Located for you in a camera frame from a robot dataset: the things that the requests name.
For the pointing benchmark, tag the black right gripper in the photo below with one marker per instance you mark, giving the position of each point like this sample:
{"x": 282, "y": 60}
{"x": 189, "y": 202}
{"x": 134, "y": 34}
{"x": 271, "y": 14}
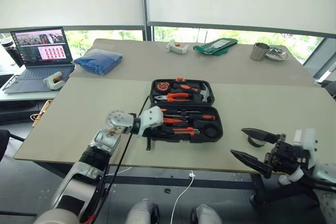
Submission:
{"x": 287, "y": 157}

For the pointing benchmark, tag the grey window mullion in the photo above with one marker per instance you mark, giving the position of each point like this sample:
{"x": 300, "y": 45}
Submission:
{"x": 147, "y": 11}

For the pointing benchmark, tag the green packet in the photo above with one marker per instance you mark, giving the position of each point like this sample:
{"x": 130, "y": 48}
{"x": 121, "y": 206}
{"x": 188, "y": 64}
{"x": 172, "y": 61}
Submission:
{"x": 215, "y": 47}

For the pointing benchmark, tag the silver black rounded shape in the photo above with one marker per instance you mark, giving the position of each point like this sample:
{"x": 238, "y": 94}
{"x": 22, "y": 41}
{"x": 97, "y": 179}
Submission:
{"x": 143, "y": 212}
{"x": 207, "y": 214}

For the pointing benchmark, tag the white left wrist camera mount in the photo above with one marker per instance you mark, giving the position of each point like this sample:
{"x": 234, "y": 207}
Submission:
{"x": 152, "y": 117}

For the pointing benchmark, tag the wooden crate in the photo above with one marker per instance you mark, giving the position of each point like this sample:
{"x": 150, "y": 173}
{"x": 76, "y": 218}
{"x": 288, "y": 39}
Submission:
{"x": 43, "y": 111}

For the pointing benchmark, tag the blue plastic bag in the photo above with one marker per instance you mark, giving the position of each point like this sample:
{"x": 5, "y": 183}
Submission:
{"x": 98, "y": 60}

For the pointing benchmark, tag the small black floor object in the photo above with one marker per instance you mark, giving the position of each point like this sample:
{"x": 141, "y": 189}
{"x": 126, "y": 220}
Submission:
{"x": 167, "y": 190}

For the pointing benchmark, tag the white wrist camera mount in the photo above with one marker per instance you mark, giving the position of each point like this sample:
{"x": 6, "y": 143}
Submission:
{"x": 305, "y": 140}
{"x": 152, "y": 117}

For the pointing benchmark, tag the black thermos bottle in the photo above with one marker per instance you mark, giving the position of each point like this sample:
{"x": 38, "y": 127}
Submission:
{"x": 11, "y": 53}

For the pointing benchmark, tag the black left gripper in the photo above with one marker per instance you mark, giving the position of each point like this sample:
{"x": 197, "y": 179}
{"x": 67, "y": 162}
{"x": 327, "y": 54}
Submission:
{"x": 156, "y": 132}

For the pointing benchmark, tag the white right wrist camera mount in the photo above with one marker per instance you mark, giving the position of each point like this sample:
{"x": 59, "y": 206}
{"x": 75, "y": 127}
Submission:
{"x": 305, "y": 140}

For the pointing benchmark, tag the eyeglasses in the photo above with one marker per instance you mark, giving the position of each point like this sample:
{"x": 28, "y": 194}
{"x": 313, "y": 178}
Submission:
{"x": 9, "y": 82}

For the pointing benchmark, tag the black chair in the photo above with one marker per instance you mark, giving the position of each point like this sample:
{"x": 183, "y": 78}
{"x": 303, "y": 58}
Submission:
{"x": 5, "y": 142}

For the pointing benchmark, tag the orange black screwdriver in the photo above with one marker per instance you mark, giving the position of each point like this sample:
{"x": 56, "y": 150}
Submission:
{"x": 207, "y": 117}

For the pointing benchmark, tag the grey laptop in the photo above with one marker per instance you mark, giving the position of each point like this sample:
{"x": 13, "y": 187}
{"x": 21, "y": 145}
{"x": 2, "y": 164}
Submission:
{"x": 42, "y": 72}

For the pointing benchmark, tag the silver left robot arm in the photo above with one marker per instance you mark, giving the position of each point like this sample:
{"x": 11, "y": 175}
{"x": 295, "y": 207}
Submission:
{"x": 105, "y": 140}

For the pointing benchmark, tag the white handheld gripper device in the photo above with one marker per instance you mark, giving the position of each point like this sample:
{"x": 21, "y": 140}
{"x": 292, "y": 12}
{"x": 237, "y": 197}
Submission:
{"x": 53, "y": 81}
{"x": 177, "y": 48}

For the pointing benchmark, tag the orange black utility knife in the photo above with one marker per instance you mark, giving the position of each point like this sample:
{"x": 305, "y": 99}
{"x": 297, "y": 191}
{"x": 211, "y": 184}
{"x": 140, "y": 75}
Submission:
{"x": 183, "y": 130}

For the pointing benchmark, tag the steel tray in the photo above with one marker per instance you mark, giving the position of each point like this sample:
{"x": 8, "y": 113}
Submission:
{"x": 278, "y": 55}

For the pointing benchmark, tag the grey side desk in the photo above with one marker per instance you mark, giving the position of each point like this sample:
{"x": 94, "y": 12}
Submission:
{"x": 26, "y": 96}

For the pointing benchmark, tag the black tape roll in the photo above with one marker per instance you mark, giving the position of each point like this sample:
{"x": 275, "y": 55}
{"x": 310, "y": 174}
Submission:
{"x": 256, "y": 144}

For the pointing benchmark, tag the orange black tape measure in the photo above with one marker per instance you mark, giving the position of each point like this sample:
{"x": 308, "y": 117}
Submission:
{"x": 162, "y": 87}

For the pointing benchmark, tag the black tool case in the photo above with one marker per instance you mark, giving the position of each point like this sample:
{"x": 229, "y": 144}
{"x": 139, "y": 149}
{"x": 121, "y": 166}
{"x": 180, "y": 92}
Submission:
{"x": 207, "y": 98}

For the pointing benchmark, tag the steel cup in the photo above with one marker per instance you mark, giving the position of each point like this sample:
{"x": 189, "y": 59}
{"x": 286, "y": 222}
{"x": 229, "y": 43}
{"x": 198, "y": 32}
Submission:
{"x": 258, "y": 52}

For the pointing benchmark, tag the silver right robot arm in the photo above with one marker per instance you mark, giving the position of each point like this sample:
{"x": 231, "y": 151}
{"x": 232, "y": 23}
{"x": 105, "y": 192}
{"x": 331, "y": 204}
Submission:
{"x": 325, "y": 171}

